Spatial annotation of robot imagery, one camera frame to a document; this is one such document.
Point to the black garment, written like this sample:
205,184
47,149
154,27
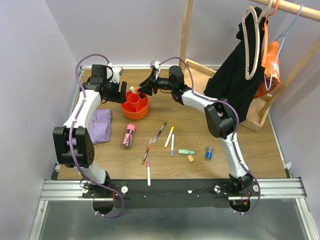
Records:
229,81

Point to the blue wire hanger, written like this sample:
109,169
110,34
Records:
282,38

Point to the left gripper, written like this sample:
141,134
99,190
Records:
118,97

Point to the orange round desk organizer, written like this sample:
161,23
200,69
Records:
136,106

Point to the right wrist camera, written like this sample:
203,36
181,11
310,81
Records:
155,68

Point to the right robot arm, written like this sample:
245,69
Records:
221,118

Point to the orange hanger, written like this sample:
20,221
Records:
266,35

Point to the pink capped white marker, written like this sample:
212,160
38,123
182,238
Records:
148,169

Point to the green stapler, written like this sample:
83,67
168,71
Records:
186,152

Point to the red pen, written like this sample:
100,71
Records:
147,151

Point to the orange garment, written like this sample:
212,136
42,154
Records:
271,76

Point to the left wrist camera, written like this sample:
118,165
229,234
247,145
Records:
114,73

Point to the blue capped white marker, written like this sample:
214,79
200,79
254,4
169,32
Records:
172,145

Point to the purple cloth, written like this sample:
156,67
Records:
100,126

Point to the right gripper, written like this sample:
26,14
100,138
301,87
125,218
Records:
146,89

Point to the pink lidded marker bottle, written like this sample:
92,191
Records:
128,137

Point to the dark purple pen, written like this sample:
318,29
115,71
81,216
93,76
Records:
159,132

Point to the yellow capped white marker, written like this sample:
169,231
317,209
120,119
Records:
169,137

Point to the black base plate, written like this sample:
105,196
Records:
170,193

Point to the mint green highlighter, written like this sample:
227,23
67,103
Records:
132,89

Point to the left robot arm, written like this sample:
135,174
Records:
73,145

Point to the aluminium rail frame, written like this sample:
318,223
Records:
278,212

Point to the blue jar grey lid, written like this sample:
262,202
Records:
209,152

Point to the tan eraser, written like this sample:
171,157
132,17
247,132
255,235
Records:
190,158

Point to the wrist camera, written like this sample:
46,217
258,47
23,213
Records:
114,73
155,68

